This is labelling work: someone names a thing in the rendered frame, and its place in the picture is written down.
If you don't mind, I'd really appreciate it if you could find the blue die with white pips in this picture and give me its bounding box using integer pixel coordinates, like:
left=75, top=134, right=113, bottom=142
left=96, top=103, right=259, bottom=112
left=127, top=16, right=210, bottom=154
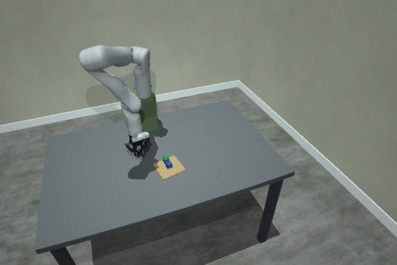
left=166, top=161, right=173, bottom=169

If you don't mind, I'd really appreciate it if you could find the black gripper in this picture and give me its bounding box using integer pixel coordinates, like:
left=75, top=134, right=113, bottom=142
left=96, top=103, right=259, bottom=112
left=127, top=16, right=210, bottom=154
left=125, top=135, right=150, bottom=157

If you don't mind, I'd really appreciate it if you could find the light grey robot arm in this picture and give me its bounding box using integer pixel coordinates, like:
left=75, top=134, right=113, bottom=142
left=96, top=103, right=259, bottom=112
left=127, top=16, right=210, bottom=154
left=79, top=45, right=151, bottom=142

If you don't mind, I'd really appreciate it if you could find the beige square mat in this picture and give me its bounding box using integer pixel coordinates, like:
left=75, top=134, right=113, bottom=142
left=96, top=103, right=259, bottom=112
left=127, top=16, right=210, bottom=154
left=153, top=156, right=186, bottom=180

